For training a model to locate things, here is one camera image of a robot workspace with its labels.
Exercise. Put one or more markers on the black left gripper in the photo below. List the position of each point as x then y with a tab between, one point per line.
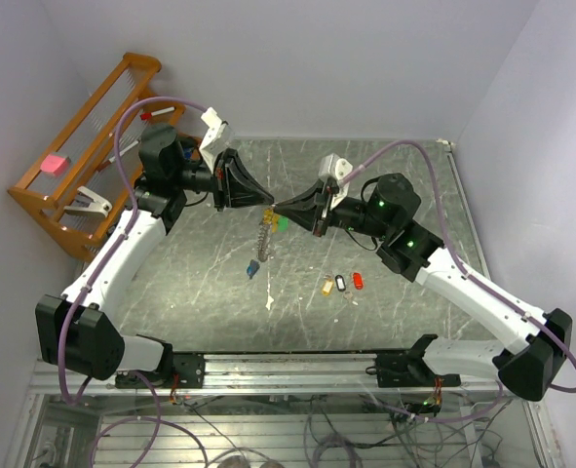
234	186

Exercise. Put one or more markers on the red capped marker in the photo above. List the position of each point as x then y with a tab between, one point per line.
163	111

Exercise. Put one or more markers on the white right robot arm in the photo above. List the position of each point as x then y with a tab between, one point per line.
526	352

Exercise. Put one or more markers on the yellow key tag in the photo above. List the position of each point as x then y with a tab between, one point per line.
328	286

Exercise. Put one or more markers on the pink eraser block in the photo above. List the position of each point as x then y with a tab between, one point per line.
55	165

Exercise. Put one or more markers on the yellow handled chain keyring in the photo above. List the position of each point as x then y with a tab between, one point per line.
263	238

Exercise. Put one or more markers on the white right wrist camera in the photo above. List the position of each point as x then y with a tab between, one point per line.
334	169

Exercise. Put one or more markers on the black key tag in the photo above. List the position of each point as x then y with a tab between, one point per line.
340	283

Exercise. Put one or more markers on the wooden tiered rack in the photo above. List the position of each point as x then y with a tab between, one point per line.
87	139

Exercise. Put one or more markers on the red key tag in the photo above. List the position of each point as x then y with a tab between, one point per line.
358	281

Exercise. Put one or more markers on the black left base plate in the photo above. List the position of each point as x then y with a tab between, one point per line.
189	370

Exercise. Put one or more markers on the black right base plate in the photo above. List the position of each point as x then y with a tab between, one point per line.
401	368

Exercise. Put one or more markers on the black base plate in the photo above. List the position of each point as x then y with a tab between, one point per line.
401	368
189	370

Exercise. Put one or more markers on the aluminium mounting rail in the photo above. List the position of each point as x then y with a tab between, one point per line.
271	374

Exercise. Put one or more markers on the white binder clip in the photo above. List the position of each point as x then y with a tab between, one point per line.
88	203

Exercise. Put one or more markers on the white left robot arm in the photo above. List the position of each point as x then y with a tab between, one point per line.
77	330

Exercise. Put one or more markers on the white marker pen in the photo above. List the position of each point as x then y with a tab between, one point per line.
122	152

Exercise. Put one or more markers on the green key tag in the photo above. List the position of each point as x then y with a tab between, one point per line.
282	224

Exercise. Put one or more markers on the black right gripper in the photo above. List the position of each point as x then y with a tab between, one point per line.
305	207

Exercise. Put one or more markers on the orange key tag with key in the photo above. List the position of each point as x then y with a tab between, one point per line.
269	216

